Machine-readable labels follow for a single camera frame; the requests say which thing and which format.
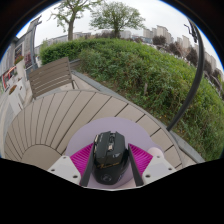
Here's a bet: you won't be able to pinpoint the tree with bare trunk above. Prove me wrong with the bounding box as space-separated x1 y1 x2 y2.
49 0 101 42

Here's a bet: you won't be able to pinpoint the round leafy green tree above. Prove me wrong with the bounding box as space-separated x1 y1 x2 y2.
89 1 146 39

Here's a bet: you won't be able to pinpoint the white flower planter box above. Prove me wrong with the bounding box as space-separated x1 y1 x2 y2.
14 56 28 85
7 84 24 116

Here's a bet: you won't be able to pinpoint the distant apartment buildings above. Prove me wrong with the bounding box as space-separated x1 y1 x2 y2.
143 24 216 64

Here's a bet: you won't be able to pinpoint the black computer mouse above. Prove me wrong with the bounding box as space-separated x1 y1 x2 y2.
91 130 131 185

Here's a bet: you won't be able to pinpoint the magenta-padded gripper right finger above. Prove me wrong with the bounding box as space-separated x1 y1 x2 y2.
127 143 177 187

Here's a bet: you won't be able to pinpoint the round lavender mouse pad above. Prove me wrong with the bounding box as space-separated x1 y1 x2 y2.
64 116 165 190

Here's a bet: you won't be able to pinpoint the green hedge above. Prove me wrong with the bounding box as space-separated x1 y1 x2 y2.
39 37 224 162

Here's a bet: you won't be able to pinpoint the slatted wooden chair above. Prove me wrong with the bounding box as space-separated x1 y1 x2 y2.
27 56 76 101

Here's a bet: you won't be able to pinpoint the tall grey sign pillar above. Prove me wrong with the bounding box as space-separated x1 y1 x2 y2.
23 14 44 73

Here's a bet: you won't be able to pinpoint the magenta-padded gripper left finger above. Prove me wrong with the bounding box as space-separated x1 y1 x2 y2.
47 142 96 187

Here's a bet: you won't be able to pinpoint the grey shopfront building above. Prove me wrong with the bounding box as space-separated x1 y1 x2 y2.
0 36 26 92

